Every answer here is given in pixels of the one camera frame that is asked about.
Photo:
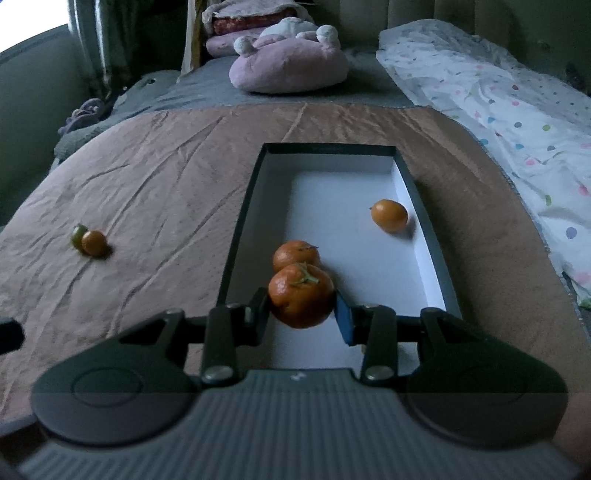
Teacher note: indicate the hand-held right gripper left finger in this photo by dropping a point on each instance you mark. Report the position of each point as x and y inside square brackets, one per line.
[256, 318]

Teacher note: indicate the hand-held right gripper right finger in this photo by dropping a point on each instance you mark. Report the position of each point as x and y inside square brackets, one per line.
[344, 323]

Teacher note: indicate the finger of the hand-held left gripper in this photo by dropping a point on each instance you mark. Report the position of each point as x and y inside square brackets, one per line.
[9, 336]

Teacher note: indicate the large tangerine with stem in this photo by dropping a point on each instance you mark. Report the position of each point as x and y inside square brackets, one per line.
[301, 295]

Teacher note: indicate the smooth oval orange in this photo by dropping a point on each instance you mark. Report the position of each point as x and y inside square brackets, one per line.
[389, 214]

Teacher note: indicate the grey box with white inside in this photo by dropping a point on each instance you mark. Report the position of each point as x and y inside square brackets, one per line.
[351, 194]

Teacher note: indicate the tangerine with short stem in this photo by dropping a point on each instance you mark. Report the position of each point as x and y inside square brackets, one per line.
[291, 255]

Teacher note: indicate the green tomato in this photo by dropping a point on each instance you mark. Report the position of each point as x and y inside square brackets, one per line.
[76, 236]

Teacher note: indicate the small tangerine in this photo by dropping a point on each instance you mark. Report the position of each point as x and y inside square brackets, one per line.
[94, 243]

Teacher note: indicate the brown dotted blanket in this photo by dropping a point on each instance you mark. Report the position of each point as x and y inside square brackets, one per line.
[161, 184]

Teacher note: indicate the purple plush toy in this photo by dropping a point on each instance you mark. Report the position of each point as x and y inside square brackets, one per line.
[81, 115]

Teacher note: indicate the grey bedsheet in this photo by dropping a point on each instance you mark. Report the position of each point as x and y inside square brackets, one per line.
[207, 87]

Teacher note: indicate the grey plush toy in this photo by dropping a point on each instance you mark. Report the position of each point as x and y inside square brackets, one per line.
[134, 97]

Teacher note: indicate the pink plush cushion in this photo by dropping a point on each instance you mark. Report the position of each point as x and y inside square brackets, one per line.
[291, 64]

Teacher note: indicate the white polka dot duvet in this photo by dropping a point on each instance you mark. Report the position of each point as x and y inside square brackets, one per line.
[508, 115]

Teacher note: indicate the red patterned pillow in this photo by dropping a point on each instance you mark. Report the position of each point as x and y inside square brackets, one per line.
[240, 24]

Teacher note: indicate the grey curtain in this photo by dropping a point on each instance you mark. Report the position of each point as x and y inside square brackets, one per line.
[101, 46]

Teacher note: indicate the white lace cover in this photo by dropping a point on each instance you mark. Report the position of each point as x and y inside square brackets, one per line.
[249, 8]

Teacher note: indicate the wooden post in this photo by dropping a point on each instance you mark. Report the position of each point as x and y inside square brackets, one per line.
[193, 41]

